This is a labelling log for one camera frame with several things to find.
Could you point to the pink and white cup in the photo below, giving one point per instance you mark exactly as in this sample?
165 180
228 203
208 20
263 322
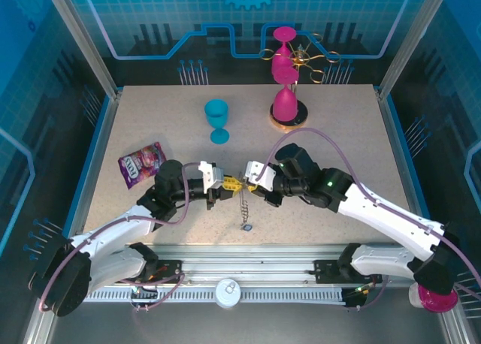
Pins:
432 302

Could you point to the white round can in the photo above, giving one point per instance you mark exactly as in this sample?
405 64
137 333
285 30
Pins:
227 292

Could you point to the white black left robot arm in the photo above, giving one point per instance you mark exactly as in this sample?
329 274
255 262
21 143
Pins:
112 227

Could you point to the blue plastic goblet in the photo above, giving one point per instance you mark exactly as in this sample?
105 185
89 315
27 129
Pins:
216 113

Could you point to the pink plastic goblet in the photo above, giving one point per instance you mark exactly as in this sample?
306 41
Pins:
284 103

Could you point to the purple candy packet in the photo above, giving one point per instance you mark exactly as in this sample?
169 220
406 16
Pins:
141 165

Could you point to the aluminium frame post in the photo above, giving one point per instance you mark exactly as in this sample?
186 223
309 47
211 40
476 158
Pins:
80 40
413 40

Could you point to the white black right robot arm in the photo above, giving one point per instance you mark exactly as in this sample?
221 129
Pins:
383 216

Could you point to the aluminium side rail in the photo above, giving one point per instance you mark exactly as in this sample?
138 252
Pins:
398 145
101 141

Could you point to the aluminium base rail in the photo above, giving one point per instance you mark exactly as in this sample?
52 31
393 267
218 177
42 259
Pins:
244 261

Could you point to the blue key tag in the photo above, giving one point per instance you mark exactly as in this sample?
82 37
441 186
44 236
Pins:
247 227

